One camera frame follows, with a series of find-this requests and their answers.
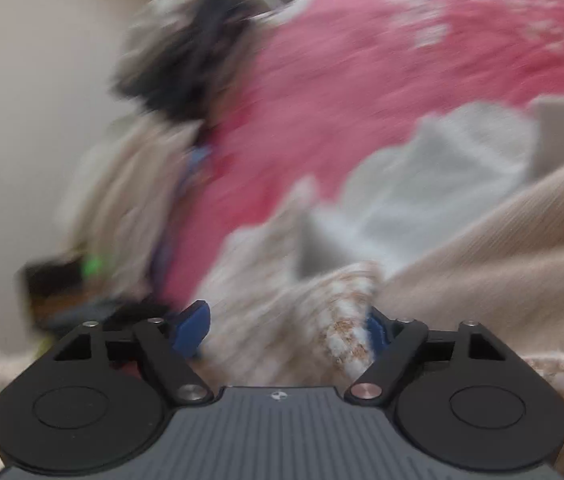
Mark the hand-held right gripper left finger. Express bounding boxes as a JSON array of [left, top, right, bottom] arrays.
[[52, 300, 214, 406]]

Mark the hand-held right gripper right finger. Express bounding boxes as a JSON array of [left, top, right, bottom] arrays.
[[344, 306, 508, 407]]

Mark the beige ribbed sweater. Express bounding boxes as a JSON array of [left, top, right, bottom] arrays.
[[382, 140, 564, 361]]

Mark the pile of dark clothes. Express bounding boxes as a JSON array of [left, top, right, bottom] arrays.
[[112, 0, 263, 121]]

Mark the white garment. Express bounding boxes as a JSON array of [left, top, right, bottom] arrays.
[[297, 97, 564, 281]]

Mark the red floral blanket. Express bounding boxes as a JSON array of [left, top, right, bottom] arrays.
[[152, 0, 564, 321]]

